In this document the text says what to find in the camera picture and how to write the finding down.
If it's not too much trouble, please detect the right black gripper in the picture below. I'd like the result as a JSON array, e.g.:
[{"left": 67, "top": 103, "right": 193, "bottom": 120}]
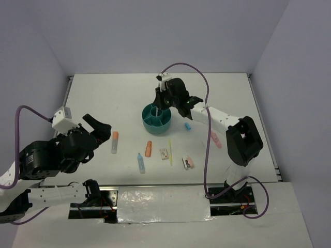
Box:
[{"left": 154, "top": 84, "right": 179, "bottom": 110}]

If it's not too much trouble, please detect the pink highlighter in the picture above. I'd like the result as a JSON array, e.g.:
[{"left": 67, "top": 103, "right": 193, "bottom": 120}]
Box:
[{"left": 210, "top": 131, "right": 222, "bottom": 149}]

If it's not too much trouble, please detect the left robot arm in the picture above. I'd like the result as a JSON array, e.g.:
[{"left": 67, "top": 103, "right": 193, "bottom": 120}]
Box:
[{"left": 1, "top": 110, "right": 111, "bottom": 224}]

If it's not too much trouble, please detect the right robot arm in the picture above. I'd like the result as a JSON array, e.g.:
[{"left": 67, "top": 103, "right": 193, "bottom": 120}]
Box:
[{"left": 153, "top": 74, "right": 263, "bottom": 202}]

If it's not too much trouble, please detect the orange capped highlighter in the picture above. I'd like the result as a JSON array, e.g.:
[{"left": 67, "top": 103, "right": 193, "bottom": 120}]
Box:
[{"left": 111, "top": 131, "right": 119, "bottom": 154}]

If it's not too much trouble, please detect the teal round organizer container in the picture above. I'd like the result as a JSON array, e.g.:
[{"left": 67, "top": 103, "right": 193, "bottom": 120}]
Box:
[{"left": 142, "top": 104, "right": 172, "bottom": 135}]

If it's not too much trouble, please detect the blue cap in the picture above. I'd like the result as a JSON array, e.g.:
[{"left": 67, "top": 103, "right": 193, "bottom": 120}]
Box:
[{"left": 185, "top": 122, "right": 191, "bottom": 131}]

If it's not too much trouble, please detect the yellow pen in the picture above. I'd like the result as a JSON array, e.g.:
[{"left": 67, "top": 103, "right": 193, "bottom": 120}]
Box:
[{"left": 168, "top": 139, "right": 173, "bottom": 166}]

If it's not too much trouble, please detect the orange transparent cap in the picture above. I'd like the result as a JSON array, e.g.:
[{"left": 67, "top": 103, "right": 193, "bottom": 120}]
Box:
[{"left": 145, "top": 141, "right": 152, "bottom": 158}]

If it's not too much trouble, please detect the blue highlighter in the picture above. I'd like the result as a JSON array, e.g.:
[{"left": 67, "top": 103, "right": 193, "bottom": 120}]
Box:
[{"left": 137, "top": 153, "right": 145, "bottom": 174}]

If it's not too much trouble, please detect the white staples box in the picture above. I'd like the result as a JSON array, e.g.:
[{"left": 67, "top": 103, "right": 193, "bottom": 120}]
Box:
[{"left": 159, "top": 148, "right": 169, "bottom": 160}]

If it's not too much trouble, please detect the pink white stapler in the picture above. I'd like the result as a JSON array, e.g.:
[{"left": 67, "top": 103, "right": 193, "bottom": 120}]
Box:
[{"left": 182, "top": 156, "right": 194, "bottom": 170}]

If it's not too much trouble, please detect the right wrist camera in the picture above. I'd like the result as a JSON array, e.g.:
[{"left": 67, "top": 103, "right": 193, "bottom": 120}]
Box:
[{"left": 156, "top": 72, "right": 172, "bottom": 92}]

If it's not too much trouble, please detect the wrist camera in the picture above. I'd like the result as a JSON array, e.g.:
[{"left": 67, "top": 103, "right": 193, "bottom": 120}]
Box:
[
  {"left": 156, "top": 72, "right": 172, "bottom": 92},
  {"left": 52, "top": 106, "right": 78, "bottom": 135}
]

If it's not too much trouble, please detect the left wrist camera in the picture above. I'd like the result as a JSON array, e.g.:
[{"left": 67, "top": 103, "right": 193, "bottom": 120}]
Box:
[{"left": 52, "top": 106, "right": 78, "bottom": 135}]

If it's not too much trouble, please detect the foil covered base plate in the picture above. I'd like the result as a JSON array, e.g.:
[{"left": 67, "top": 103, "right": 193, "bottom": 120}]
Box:
[{"left": 117, "top": 185, "right": 213, "bottom": 224}]

